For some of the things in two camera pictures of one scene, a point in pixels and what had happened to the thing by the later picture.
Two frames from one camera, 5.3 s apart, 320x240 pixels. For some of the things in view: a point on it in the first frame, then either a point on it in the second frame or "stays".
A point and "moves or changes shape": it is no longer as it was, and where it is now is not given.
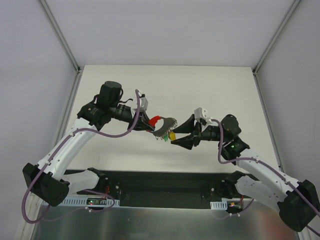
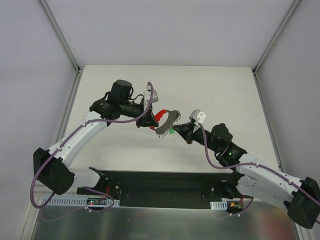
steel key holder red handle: [168, 124] moves or changes shape
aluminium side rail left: [67, 111] stays
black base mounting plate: [168, 189] stays
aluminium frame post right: [292, 8] stays
